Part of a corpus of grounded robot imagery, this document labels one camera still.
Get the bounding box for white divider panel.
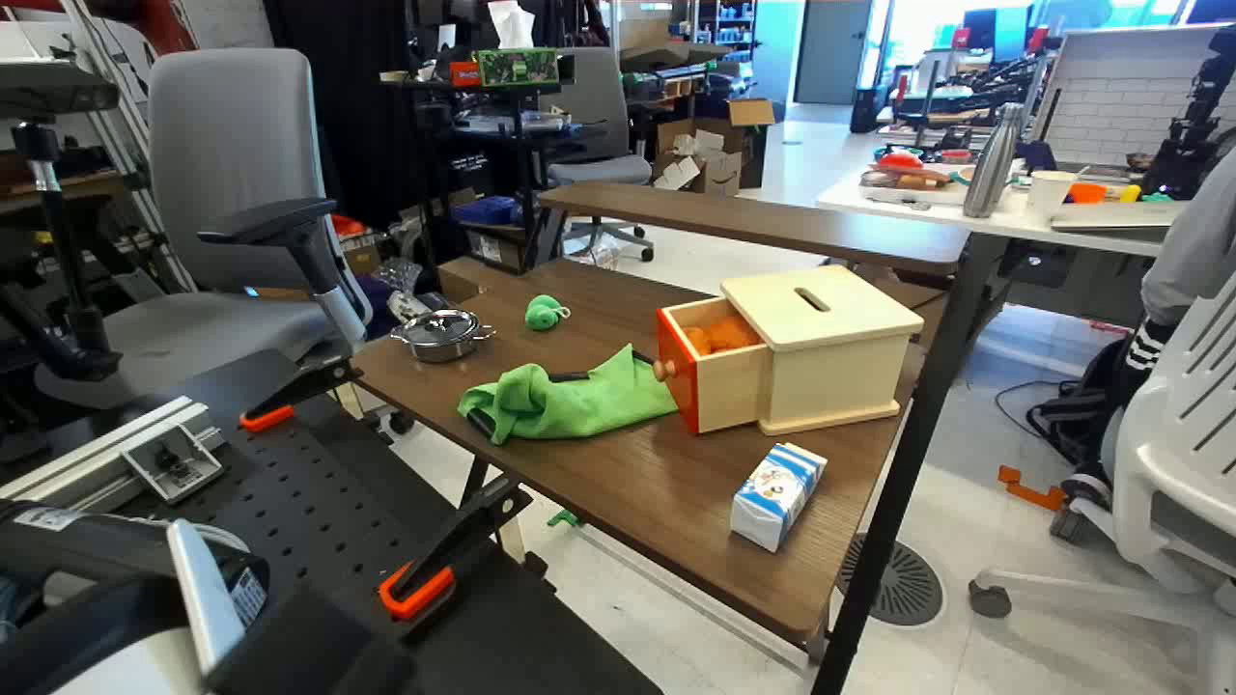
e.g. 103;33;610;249
1032;25;1228;173

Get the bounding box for black storage rack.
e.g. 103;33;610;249
380;0;588;280

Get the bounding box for silver metal bottle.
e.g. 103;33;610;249
962;105;1032;221

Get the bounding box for green circuit board box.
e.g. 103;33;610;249
469;47;569;93

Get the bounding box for white mesh office chair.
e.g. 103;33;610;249
964;272;1236;653

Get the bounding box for black camera stand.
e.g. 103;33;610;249
0;57;131;388

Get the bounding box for person in grey sweater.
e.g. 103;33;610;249
1027;152;1236;511

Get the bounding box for red box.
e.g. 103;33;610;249
648;293;774;435

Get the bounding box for silver pot lid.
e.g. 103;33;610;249
390;307;499;366

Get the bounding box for cardboard boxes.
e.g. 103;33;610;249
648;98;776;197

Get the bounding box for small grey mounting plate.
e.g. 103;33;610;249
118;423;229;506

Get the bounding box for white desk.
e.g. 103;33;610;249
814;164;1188;263

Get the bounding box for grey swivel chair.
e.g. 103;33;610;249
545;47;659;267

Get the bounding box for green cloth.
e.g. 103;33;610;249
456;341;678;450

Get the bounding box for black perforated mounting table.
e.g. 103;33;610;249
190;383;663;695

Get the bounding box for black orange bar clamp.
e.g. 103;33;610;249
234;357;359;442
375;475;535;626

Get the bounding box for black table frame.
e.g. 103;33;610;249
807;232;1011;695

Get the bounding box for blue white milk carton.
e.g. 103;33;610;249
726;442;829;558

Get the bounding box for aluminium rail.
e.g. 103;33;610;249
0;393;212;511

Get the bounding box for light wooden slotted box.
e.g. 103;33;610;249
716;263;926;435

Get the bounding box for grey office chair with armrest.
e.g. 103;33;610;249
35;47;380;432

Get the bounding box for round black floor grate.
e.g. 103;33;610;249
869;542;946;631

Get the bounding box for red object on desk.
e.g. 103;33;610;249
857;147;953;197

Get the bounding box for wooden desk with shelf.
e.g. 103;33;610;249
532;183;973;273

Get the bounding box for small green plush toy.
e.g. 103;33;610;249
520;289;577;335

